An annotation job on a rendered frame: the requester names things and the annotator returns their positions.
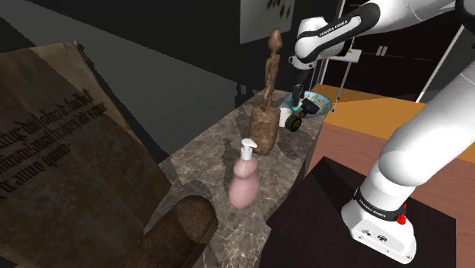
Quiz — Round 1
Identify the patterned blue bowl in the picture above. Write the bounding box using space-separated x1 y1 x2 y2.
284 91 333 119

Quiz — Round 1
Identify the white cup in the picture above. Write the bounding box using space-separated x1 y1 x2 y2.
278 107 292 128

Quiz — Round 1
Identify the brown carved figure statue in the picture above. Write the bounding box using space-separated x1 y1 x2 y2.
248 28 283 156

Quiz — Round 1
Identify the white folding stand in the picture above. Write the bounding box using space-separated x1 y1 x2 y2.
311 47 362 112

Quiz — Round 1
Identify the pink soap dispenser bottle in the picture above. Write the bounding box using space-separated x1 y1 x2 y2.
228 138 260 209

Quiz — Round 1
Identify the dark robot stand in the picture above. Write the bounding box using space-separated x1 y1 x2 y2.
258 156 457 268

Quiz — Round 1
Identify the brown wooden cylinder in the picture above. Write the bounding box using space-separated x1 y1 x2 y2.
117 195 219 268

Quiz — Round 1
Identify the old brown printed page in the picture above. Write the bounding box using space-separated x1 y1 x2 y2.
0 40 172 268

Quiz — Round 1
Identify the wall picture with leaves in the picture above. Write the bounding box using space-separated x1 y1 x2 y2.
239 0 296 45

